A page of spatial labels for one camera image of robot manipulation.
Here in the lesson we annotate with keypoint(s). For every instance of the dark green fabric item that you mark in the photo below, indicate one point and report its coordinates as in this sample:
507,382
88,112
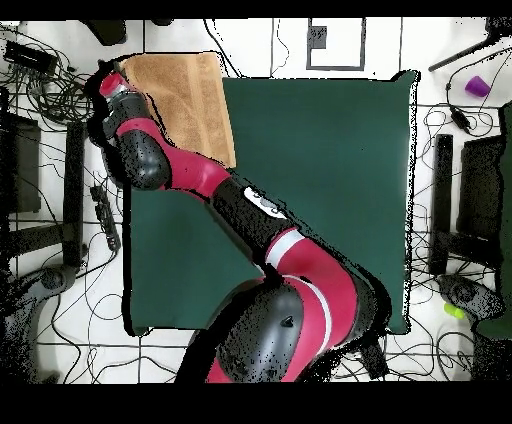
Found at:
507,200

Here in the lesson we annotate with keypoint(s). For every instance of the black electronics box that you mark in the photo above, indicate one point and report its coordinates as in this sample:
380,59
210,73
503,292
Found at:
28,58

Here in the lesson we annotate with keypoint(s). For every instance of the black tripod pole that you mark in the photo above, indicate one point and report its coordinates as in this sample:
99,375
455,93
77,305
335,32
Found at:
460,54

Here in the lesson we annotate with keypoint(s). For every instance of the dark rounded object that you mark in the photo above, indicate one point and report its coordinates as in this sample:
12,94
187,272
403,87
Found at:
108,32

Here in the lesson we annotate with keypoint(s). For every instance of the dark grey stand foot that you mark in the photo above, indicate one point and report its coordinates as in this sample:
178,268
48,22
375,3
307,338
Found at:
468,294
52,278

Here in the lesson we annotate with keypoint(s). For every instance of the orange terry towel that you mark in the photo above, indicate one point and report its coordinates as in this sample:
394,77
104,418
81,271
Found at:
184,104

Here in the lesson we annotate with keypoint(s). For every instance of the dark grey square patch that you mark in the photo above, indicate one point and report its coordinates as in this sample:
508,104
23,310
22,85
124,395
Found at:
318,36

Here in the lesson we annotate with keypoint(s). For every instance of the purple cup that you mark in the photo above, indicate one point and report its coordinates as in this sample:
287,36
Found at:
476,86

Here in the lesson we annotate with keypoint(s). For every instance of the black power adapter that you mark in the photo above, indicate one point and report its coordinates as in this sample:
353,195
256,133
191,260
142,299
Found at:
460,119

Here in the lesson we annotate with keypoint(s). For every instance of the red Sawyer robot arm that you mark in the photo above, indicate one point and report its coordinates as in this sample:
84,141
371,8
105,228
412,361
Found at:
312,272

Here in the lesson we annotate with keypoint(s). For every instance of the black upright bar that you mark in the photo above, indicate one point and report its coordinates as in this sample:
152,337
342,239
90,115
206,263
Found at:
74,192
443,192

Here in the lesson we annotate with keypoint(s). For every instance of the black rectangular block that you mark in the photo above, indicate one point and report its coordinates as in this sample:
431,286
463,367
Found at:
376,360

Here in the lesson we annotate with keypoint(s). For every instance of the dark green table cloth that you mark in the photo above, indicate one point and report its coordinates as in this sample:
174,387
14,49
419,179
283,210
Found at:
320,160

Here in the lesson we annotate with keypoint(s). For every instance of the black cabinet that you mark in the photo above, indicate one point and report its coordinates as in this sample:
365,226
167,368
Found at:
480,188
22,160

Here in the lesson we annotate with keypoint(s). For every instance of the yellow-green small object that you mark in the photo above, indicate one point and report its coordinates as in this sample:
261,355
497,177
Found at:
454,310

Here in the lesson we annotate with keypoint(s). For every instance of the black power strip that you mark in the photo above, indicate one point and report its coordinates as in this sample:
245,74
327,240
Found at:
104,218

